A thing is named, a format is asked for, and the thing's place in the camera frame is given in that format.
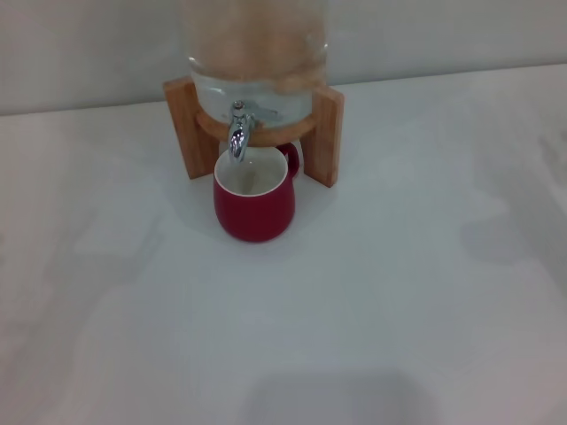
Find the red ceramic cup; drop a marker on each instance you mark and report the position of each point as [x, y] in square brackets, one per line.
[254, 217]

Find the chrome faucet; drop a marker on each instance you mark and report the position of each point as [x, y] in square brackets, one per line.
[238, 139]

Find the wooden dispenser stand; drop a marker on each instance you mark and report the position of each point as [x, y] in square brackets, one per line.
[328, 137]

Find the glass water dispenser jar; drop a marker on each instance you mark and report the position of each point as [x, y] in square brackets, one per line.
[252, 53]

